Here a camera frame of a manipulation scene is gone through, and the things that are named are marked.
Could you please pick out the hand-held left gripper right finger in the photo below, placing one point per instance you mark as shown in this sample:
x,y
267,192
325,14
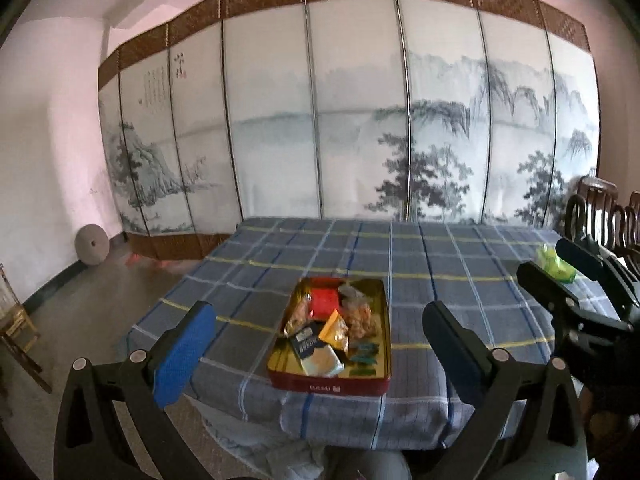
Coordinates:
x,y
452,355

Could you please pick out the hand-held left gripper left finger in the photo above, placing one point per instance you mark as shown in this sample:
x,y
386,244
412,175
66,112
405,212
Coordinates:
x,y
182,355

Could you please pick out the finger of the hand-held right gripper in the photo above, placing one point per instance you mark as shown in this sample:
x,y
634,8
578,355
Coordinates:
x,y
542,285
580,262

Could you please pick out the clear packet of braided cookies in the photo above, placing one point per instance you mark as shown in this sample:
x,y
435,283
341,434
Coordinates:
x,y
362,320

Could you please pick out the small clear candy bag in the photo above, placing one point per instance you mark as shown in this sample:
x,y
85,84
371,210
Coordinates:
x,y
352,292

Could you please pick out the orange snack packet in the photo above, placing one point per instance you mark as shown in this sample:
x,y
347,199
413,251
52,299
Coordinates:
x,y
334,330

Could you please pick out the clear packet of round biscuits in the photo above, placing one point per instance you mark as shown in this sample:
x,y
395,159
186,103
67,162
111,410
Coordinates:
x,y
299,312

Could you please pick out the red and gold tin box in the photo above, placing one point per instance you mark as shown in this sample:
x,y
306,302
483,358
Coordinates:
x,y
330,387

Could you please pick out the blue cracker packet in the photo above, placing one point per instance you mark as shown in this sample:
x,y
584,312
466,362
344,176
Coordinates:
x,y
320,357

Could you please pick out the small red snack pack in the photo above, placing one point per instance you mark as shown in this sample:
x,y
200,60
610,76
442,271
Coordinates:
x,y
325,302

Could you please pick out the green tissue pack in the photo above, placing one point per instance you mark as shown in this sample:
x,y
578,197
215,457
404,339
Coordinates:
x,y
552,262

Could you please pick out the dark wooden chair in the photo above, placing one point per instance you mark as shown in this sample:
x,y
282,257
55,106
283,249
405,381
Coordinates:
x,y
595,190
630,220

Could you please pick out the blue plaid tablecloth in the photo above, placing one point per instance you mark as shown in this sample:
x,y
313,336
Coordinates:
x,y
250,280

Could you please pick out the round stone disc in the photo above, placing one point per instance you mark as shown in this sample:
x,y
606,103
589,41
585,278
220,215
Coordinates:
x,y
91,244

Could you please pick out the light wooden stool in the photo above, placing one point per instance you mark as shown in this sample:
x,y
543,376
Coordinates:
x,y
17,327

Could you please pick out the painted folding screen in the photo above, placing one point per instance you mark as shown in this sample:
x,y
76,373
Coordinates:
x,y
275,135

